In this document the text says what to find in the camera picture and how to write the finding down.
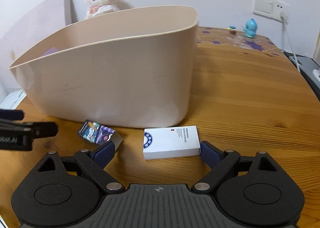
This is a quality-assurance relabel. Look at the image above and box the white plug and cable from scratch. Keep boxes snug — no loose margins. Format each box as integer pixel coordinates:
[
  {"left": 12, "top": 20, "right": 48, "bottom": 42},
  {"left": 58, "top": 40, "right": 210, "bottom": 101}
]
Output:
[{"left": 279, "top": 11, "right": 302, "bottom": 74}]

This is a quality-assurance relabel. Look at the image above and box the white bedding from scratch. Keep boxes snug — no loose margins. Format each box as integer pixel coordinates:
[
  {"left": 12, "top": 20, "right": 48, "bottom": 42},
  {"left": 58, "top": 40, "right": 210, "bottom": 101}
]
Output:
[{"left": 1, "top": 89, "right": 27, "bottom": 109}]

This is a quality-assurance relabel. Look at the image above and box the small colourful spinning toy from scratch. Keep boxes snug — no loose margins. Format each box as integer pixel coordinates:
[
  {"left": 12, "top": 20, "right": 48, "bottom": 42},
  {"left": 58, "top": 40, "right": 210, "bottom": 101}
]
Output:
[{"left": 228, "top": 26, "right": 236, "bottom": 35}]

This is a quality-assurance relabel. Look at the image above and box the white wall switch socket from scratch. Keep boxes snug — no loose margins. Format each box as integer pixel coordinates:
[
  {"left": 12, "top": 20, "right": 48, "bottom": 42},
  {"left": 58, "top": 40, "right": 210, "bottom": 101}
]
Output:
[{"left": 252, "top": 0, "right": 290, "bottom": 23}]

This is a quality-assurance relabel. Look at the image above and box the blue penguin figurine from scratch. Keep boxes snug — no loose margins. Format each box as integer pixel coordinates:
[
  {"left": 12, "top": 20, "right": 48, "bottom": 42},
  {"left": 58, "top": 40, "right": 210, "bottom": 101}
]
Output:
[{"left": 243, "top": 18, "right": 258, "bottom": 38}]

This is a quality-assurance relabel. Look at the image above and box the white desk stand device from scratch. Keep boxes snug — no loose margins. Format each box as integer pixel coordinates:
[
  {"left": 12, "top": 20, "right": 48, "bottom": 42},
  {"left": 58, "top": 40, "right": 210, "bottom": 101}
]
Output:
[{"left": 312, "top": 69, "right": 320, "bottom": 81}]

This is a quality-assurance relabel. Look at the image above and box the white bearing box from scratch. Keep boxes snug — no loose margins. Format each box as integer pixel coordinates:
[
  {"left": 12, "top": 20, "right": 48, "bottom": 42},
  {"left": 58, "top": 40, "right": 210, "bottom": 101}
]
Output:
[{"left": 143, "top": 126, "right": 200, "bottom": 160}]

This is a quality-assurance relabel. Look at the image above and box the beige plastic storage basket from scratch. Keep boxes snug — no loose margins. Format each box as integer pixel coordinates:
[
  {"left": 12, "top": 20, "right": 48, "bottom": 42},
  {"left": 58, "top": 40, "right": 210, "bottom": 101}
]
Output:
[{"left": 9, "top": 5, "right": 198, "bottom": 128}]

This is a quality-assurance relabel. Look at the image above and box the dark cartoon card box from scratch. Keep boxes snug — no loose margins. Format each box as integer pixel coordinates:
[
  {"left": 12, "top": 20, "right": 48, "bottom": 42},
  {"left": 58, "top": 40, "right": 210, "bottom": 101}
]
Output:
[{"left": 77, "top": 120, "right": 123, "bottom": 150}]

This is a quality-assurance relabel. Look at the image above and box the purple patterned table mat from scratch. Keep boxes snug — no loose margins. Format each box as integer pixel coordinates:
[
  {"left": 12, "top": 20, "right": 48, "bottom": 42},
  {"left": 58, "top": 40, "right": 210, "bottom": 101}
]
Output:
[{"left": 197, "top": 26, "right": 283, "bottom": 57}]

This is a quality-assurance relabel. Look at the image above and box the white plush lamb toy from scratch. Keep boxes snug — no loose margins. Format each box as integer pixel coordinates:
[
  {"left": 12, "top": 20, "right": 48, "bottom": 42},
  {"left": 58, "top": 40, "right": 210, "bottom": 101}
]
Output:
[{"left": 85, "top": 0, "right": 119, "bottom": 19}]

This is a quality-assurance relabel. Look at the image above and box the pink headboard panel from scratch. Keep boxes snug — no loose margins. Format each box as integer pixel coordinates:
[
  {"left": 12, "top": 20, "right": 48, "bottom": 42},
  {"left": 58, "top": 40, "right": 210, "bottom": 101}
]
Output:
[{"left": 1, "top": 0, "right": 72, "bottom": 92}]

